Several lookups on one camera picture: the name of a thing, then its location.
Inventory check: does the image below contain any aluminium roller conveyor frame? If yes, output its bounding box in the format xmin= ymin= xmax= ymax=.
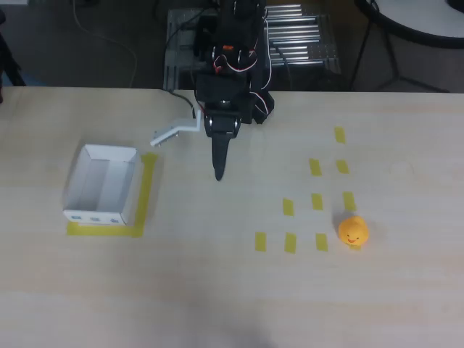
xmin=162 ymin=3 xmax=344 ymax=91

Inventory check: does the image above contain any black tripod stand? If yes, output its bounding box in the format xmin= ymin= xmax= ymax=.
xmin=0 ymin=9 xmax=27 ymax=104

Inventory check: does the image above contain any orange rubber duck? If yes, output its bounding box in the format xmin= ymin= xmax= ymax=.
xmin=338 ymin=215 xmax=370 ymax=249

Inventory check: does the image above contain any white floor cable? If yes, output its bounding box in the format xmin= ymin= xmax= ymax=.
xmin=71 ymin=0 xmax=139 ymax=88

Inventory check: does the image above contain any black table leg stand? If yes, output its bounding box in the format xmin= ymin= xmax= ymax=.
xmin=349 ymin=21 xmax=452 ymax=94

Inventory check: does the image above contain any round white table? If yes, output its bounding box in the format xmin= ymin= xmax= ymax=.
xmin=353 ymin=0 xmax=464 ymax=50

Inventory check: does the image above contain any black camera cable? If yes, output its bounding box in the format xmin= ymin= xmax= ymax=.
xmin=165 ymin=88 xmax=196 ymax=112

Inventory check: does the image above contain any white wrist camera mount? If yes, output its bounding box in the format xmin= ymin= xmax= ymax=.
xmin=149 ymin=108 xmax=204 ymax=148

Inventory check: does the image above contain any white cardboard box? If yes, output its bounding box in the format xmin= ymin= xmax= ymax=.
xmin=62 ymin=144 xmax=141 ymax=228

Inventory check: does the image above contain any white red servo wire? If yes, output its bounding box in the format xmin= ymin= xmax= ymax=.
xmin=212 ymin=46 xmax=259 ymax=76
xmin=257 ymin=14 xmax=275 ymax=117

